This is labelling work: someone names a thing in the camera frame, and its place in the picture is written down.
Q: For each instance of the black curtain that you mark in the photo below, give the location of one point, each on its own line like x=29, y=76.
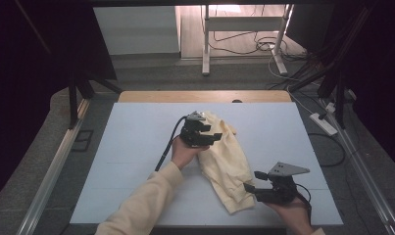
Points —
x=381, y=81
x=28, y=81

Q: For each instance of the person's right hand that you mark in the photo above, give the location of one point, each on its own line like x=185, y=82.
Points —
x=291, y=215

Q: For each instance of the light blue table mat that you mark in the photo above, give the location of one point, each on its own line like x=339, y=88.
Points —
x=136, y=124

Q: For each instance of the white desk frame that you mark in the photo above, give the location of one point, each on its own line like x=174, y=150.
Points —
x=240, y=23

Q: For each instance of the person's left hand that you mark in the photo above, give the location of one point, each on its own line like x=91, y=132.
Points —
x=183, y=155

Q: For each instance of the white power strip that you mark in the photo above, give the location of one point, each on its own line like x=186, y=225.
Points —
x=324, y=125

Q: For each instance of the white plug adapter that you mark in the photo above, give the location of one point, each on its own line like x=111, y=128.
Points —
x=330, y=107

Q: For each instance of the black metal stand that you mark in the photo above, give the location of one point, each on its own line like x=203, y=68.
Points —
x=340, y=104
x=73, y=98

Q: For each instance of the cream baby pants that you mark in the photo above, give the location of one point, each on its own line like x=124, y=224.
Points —
x=224, y=163

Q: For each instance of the black floor frame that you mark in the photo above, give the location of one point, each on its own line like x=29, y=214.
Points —
x=82, y=145

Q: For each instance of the black table grommet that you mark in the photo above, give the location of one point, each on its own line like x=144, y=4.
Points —
x=236, y=101

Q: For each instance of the white cabinet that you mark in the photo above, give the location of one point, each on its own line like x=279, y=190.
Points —
x=136, y=29

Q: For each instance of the aluminium rail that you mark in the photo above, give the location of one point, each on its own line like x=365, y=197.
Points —
x=51, y=179
x=365, y=176

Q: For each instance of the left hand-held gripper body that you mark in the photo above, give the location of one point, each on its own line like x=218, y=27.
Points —
x=193, y=135

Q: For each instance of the wooden table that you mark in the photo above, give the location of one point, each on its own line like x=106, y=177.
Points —
x=185, y=96

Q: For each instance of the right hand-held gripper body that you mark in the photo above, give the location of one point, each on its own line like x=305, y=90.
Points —
x=276, y=192

